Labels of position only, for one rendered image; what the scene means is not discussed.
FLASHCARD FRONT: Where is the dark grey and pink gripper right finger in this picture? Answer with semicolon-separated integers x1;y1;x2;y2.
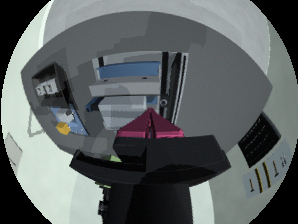
150;108;185;138

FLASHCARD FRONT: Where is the yellow block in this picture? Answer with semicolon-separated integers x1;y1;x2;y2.
56;122;71;135

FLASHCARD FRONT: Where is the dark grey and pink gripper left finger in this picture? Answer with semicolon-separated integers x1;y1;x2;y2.
116;108;150;138

